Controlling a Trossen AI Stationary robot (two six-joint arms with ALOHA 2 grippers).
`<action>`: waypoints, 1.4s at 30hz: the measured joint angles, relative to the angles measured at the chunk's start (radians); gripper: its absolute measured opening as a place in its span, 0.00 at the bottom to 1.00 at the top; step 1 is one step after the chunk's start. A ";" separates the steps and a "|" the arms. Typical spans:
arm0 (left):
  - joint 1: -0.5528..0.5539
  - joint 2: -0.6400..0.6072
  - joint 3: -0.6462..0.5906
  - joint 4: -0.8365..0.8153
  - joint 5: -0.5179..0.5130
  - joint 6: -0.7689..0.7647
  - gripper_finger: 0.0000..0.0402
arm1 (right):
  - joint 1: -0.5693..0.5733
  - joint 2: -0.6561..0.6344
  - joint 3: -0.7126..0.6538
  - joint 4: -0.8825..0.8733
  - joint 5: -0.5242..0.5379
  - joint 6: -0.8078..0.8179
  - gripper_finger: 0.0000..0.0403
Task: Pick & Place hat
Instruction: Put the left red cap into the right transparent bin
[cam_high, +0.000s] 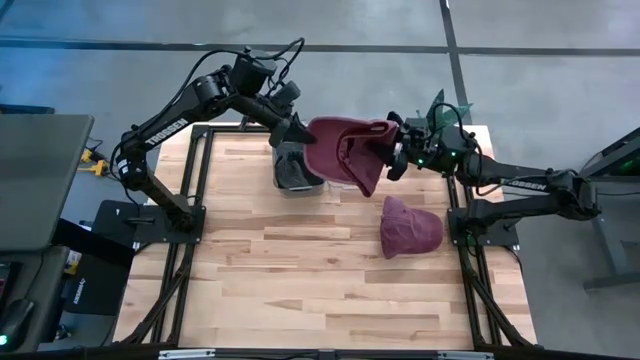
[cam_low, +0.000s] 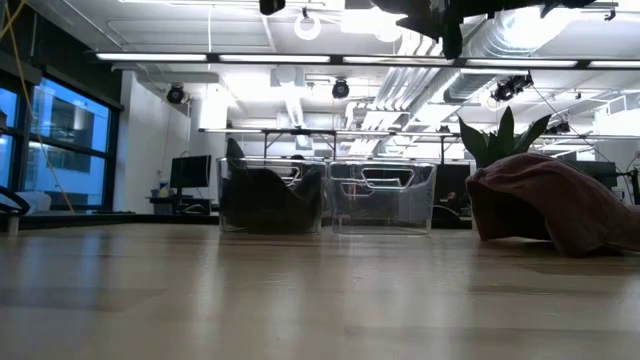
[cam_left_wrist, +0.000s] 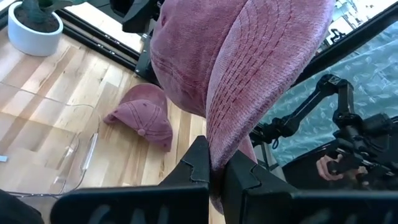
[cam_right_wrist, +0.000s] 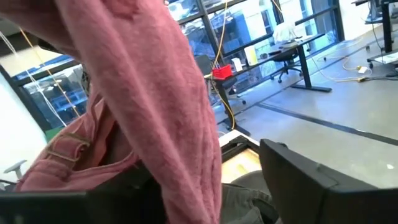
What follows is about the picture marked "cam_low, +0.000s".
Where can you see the large office window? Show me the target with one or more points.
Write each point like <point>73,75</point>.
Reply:
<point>70,125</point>

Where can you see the black camera on mount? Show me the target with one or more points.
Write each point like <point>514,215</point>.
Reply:
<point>271,6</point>

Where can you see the black cluttered desk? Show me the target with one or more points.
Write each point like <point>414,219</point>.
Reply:
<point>195,205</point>

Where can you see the long linear ceiling light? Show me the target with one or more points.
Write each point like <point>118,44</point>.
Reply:
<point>275,58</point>

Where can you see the black round ceiling spotlight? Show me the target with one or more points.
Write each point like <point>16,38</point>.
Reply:
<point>340,89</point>
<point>176,94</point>

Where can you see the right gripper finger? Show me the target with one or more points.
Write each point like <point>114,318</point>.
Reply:
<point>452,40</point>
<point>430,26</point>

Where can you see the black ceiling spotlight cluster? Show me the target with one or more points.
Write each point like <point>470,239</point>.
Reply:
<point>505,91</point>

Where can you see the green leafy plant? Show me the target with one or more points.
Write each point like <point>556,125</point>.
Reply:
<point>505,135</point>

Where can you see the small white bottle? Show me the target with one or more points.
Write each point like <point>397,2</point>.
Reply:
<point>163,190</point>

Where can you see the clear plastic bin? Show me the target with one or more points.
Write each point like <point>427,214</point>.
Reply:
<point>380,210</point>
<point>270,162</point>

